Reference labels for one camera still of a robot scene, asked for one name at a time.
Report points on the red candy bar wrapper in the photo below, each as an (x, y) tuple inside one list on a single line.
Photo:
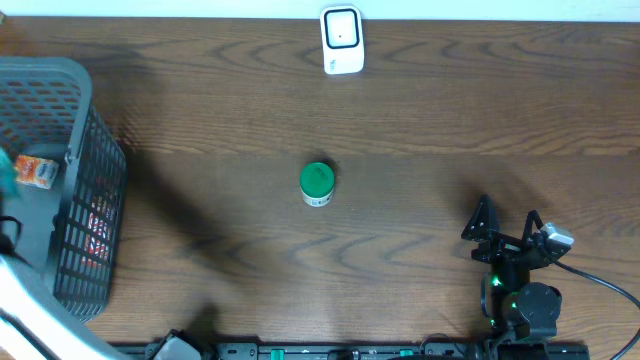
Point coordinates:
[(98, 241)]

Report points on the white barcode scanner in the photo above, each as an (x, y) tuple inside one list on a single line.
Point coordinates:
[(342, 40)]

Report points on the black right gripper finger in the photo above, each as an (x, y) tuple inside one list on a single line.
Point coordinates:
[(483, 224), (533, 224)]

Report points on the green lid jar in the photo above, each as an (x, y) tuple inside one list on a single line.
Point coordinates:
[(317, 183)]

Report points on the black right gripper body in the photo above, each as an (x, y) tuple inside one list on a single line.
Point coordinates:
[(501, 250)]

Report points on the orange small box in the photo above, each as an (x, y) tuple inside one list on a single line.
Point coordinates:
[(34, 171)]

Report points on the teal wipes packet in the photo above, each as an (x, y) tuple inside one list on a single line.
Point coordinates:
[(8, 176)]

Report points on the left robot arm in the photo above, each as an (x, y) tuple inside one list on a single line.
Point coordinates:
[(40, 324)]

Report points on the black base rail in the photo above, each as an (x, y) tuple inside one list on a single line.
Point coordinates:
[(437, 350)]

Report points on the grey plastic basket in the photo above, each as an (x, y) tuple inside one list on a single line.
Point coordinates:
[(47, 112)]

